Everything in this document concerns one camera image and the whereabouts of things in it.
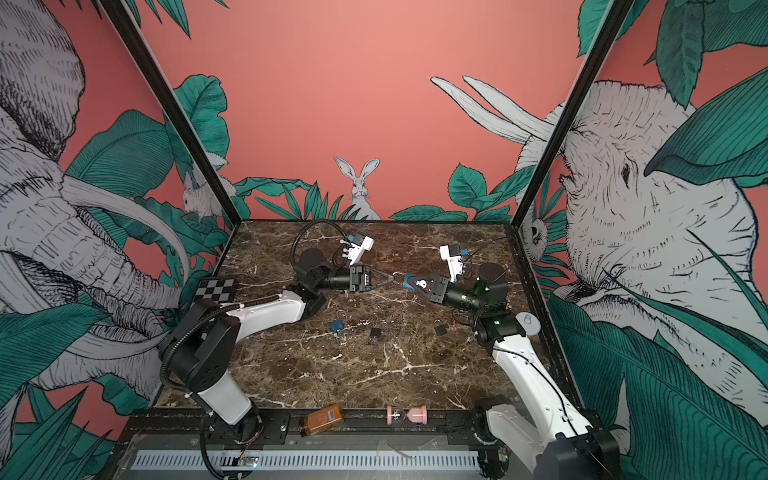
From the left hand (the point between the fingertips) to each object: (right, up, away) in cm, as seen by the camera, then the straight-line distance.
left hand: (392, 281), depth 69 cm
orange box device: (-17, -34, +3) cm, 38 cm away
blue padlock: (-18, -16, +23) cm, 33 cm away
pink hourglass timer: (+6, -34, +4) cm, 35 cm away
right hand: (+4, -1, -1) cm, 4 cm away
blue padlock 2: (+3, -1, +1) cm, 4 cm away
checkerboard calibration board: (-56, -6, +27) cm, 63 cm away
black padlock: (-5, -19, +21) cm, 29 cm away
